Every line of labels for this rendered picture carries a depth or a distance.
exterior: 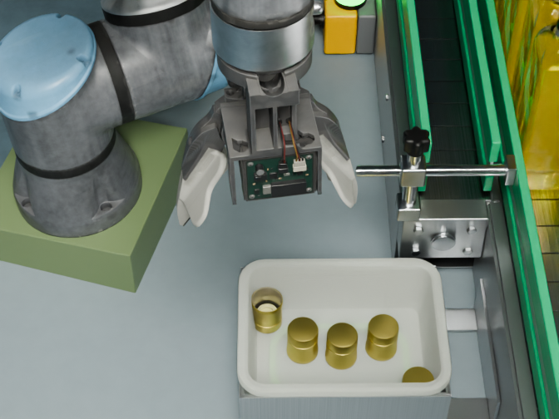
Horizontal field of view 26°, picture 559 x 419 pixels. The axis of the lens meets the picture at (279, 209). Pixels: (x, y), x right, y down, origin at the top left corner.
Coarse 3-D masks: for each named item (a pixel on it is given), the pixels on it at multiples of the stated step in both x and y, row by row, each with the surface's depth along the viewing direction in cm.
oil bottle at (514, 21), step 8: (512, 0) 134; (520, 0) 131; (512, 8) 134; (520, 8) 131; (512, 16) 134; (520, 16) 132; (512, 24) 134; (520, 24) 133; (504, 32) 139; (512, 32) 134; (520, 32) 134; (504, 40) 139; (512, 40) 135; (504, 48) 139; (512, 48) 136; (504, 56) 139; (512, 56) 136; (512, 64) 137; (512, 72) 138
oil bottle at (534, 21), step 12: (528, 0) 129; (540, 0) 126; (552, 0) 125; (528, 12) 129; (540, 12) 125; (552, 12) 125; (528, 24) 129; (540, 24) 125; (528, 36) 129; (528, 48) 129; (516, 60) 135; (528, 60) 129; (516, 72) 135; (516, 84) 135; (516, 96) 135; (516, 108) 135
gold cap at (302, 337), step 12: (300, 324) 133; (312, 324) 133; (288, 336) 132; (300, 336) 132; (312, 336) 132; (288, 348) 134; (300, 348) 132; (312, 348) 133; (300, 360) 134; (312, 360) 135
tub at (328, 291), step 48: (240, 288) 132; (288, 288) 137; (336, 288) 137; (384, 288) 137; (432, 288) 133; (240, 336) 128; (432, 336) 131; (240, 384) 126; (288, 384) 125; (336, 384) 125; (384, 384) 125; (432, 384) 125
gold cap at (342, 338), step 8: (336, 328) 132; (344, 328) 132; (352, 328) 132; (328, 336) 132; (336, 336) 132; (344, 336) 132; (352, 336) 132; (328, 344) 132; (336, 344) 131; (344, 344) 131; (352, 344) 131; (328, 352) 133; (336, 352) 132; (344, 352) 132; (352, 352) 132; (328, 360) 134; (336, 360) 133; (344, 360) 133; (352, 360) 134; (336, 368) 134; (344, 368) 134
